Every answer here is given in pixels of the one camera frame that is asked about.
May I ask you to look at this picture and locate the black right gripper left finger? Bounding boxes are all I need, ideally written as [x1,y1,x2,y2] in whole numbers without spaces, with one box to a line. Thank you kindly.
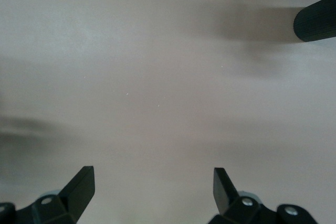
[0,166,95,224]

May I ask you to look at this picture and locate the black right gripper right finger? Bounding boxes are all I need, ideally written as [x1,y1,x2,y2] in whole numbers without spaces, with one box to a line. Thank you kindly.
[208,167,319,224]

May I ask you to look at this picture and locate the black ribbed cylinder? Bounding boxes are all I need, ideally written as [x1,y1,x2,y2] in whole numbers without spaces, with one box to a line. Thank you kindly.
[293,0,336,43]

